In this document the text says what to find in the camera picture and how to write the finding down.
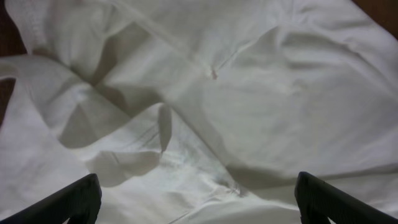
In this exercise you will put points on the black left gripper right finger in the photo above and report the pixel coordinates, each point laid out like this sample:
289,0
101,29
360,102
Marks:
322,203

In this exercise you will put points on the white t-shirt with robot print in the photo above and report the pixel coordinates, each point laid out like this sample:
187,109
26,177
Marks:
199,111

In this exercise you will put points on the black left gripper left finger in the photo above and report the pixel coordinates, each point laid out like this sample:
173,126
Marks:
77,203

